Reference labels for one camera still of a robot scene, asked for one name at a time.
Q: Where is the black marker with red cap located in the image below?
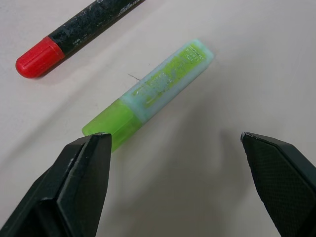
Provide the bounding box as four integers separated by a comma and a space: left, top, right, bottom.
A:
15, 0, 146, 79

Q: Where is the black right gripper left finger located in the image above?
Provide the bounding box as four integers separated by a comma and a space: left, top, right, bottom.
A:
0, 132, 112, 237

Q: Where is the green highlighter pen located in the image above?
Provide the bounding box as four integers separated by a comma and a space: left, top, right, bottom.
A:
82, 38, 215, 153

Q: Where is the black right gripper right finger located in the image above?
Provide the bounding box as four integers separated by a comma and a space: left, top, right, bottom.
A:
240, 132, 316, 237

